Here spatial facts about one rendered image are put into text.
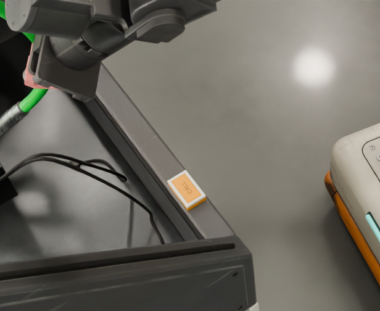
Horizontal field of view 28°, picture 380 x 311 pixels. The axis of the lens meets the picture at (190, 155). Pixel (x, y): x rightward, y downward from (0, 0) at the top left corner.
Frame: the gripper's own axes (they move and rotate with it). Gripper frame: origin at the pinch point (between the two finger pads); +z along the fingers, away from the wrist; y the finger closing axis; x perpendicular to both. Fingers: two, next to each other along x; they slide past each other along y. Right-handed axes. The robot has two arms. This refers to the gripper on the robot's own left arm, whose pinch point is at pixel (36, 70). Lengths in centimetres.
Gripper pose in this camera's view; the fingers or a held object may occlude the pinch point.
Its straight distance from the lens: 87.6
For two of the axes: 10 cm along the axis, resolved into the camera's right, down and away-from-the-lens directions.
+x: 8.0, 3.0, 5.2
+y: -1.2, 9.3, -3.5
